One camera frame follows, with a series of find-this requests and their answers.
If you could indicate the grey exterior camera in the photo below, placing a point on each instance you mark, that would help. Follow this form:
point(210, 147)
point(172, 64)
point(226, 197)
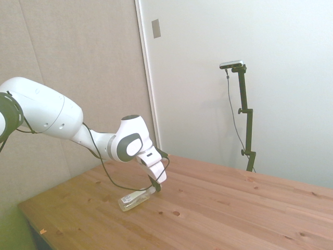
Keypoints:
point(231, 64)

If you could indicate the white door trim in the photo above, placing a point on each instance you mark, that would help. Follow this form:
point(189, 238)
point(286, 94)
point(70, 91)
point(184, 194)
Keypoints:
point(148, 78)

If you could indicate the small orange sticker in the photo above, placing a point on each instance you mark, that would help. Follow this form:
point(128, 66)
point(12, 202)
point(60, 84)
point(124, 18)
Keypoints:
point(43, 230)

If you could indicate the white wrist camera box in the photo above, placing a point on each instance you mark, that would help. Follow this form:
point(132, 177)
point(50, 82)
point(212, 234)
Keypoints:
point(152, 156)

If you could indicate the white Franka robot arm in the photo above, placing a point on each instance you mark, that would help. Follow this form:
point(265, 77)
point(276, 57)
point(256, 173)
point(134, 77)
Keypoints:
point(52, 112)

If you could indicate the clear sanitizer bottle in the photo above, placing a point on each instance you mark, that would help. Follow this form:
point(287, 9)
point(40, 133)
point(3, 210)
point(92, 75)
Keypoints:
point(132, 200)

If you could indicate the grey wall plate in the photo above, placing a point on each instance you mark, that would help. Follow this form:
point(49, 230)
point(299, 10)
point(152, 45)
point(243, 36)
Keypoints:
point(156, 28)

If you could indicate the black camera stand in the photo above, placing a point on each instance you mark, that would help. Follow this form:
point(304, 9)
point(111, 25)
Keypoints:
point(247, 117)

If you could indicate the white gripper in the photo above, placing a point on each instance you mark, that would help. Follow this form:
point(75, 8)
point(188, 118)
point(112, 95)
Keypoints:
point(158, 172)

